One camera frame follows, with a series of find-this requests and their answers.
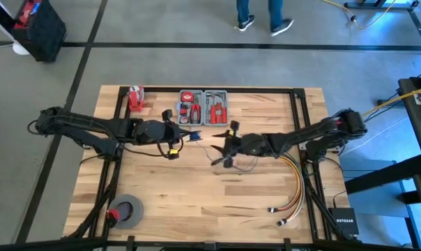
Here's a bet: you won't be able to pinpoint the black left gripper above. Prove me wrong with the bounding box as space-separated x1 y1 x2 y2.
153 120 201 146

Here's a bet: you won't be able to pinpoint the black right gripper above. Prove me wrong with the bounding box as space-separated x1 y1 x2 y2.
210 130 246 158

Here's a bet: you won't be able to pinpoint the blue ethernet cord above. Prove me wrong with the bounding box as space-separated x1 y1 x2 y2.
190 131 261 173

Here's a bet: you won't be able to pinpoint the grey tray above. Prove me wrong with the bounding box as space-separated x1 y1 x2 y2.
177 89 229 127

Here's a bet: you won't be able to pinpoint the hammer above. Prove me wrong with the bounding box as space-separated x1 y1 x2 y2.
206 91 227 105

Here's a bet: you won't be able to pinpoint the red tape dispenser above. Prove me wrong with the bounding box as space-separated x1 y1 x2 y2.
127 84 146 113

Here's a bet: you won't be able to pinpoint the red black clamp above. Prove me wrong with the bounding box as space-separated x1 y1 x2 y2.
106 208 121 225

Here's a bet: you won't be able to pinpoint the person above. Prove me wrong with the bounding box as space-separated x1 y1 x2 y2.
236 0 296 38

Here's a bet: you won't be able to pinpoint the black crate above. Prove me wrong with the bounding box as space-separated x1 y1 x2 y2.
10 0 68 63

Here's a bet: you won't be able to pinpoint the white floor stand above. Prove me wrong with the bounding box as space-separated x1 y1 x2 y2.
0 0 31 57

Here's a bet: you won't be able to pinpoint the red box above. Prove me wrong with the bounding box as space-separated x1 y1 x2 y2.
14 0 43 30

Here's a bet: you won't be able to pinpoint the black stand base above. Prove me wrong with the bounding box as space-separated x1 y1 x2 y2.
343 0 421 11

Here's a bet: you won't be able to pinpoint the black cable yellow label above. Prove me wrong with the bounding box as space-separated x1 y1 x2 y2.
156 137 184 161

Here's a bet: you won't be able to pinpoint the red handled pliers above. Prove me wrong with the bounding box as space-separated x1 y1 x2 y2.
190 97 202 124

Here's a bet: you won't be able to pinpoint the black table frame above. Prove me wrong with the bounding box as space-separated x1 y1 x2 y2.
62 85 363 251

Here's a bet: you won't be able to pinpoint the gray duct tape roll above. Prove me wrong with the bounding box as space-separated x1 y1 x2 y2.
110 193 145 230

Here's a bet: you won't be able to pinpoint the orange cable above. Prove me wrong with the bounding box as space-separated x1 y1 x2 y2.
267 156 302 214

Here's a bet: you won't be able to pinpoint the gray cable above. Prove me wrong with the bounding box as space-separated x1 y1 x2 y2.
276 155 305 227

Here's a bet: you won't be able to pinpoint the green cable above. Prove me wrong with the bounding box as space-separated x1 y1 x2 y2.
280 154 307 224

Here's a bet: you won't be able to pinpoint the black network switch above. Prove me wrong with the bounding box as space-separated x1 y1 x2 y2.
328 206 360 236

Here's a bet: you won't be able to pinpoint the yellow extension cord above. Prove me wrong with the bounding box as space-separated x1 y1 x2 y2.
322 0 412 31

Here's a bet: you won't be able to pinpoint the yellow power cord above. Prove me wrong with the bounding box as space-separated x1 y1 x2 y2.
362 83 421 118

